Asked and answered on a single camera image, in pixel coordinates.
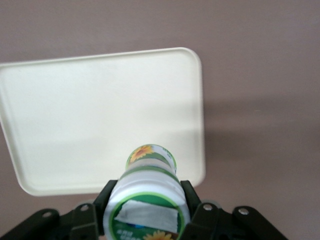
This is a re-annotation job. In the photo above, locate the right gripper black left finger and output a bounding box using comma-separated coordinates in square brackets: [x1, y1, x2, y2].
[70, 179, 119, 236]

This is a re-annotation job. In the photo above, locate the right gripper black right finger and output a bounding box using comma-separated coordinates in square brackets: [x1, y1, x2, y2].
[180, 179, 222, 240]

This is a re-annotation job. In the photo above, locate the small green-label yogurt cup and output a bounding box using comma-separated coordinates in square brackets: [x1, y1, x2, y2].
[103, 143, 192, 240]

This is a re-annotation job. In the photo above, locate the cream plastic tray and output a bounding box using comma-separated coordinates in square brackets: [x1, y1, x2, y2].
[0, 46, 207, 199]

